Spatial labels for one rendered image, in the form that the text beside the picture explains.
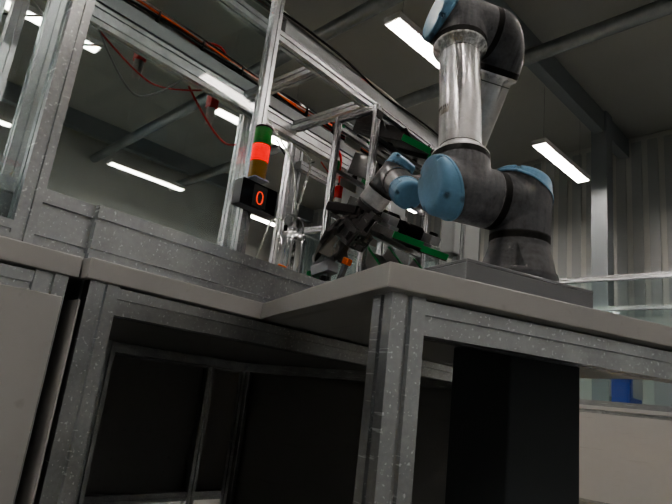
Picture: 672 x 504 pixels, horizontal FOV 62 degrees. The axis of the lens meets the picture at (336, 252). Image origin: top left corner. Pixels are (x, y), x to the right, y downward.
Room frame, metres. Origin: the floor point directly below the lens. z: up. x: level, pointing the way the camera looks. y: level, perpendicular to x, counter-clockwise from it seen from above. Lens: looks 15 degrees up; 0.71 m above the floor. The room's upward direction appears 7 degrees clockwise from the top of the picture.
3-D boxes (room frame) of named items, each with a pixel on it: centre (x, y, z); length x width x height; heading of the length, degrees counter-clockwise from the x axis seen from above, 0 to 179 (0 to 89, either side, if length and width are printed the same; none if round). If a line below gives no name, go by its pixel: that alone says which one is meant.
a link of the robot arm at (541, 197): (1.05, -0.35, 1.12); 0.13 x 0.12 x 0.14; 107
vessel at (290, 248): (2.49, 0.21, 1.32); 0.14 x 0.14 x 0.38
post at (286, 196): (2.83, 0.29, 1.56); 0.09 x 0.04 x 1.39; 137
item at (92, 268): (1.80, 0.35, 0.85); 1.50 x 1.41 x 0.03; 137
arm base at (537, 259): (1.05, -0.35, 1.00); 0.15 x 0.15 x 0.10
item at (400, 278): (1.10, -0.33, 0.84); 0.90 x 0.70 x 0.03; 114
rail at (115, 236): (1.20, 0.10, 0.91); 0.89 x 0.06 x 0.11; 137
